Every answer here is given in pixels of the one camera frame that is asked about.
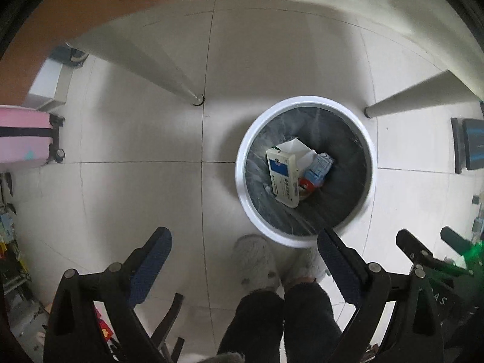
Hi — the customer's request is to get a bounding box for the white paper sheet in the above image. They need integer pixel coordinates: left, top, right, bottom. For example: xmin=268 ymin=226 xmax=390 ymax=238
xmin=274 ymin=138 xmax=318 ymax=167

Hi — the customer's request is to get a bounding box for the black blue sit-up bench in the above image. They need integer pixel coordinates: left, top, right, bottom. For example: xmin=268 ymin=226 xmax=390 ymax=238
xmin=450 ymin=117 xmax=484 ymax=175

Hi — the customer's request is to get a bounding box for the grey fluffy slipper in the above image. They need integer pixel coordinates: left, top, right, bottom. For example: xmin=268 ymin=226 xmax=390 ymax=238
xmin=282 ymin=247 xmax=328 ymax=287
xmin=232 ymin=234 xmax=281 ymax=293

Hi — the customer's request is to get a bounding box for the light blue packet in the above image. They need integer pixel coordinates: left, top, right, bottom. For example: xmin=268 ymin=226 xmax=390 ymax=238
xmin=302 ymin=153 xmax=335 ymax=188

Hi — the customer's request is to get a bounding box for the pile of assorted items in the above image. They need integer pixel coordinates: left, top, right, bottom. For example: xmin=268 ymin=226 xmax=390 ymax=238
xmin=0 ymin=172 xmax=50 ymax=345

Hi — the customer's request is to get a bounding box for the person's right leg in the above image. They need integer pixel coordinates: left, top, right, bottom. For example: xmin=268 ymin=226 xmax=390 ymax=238
xmin=283 ymin=282 xmax=343 ymax=363

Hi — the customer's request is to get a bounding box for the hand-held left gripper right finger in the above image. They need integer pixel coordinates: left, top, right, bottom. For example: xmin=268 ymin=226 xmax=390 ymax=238
xmin=317 ymin=229 xmax=444 ymax=363

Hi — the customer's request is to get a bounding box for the white round trash bin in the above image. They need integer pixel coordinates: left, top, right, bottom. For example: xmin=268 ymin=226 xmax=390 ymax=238
xmin=235 ymin=97 xmax=378 ymax=248

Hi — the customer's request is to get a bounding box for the white storage box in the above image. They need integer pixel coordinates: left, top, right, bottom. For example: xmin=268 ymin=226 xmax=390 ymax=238
xmin=23 ymin=57 xmax=72 ymax=112

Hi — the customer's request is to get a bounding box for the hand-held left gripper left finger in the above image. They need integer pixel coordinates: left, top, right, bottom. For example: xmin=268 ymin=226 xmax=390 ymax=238
xmin=43 ymin=227 xmax=175 ymax=363

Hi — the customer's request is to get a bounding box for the white blue medicine box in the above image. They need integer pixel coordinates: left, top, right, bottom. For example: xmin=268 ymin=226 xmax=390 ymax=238
xmin=266 ymin=147 xmax=302 ymax=208

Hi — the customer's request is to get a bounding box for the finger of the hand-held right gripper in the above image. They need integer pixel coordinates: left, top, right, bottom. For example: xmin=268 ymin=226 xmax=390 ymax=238
xmin=440 ymin=227 xmax=478 ymax=267
xmin=396 ymin=229 xmax=434 ymax=270

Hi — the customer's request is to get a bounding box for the pink suitcase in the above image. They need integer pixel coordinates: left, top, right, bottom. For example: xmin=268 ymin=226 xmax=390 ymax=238
xmin=0 ymin=106 xmax=66 ymax=167

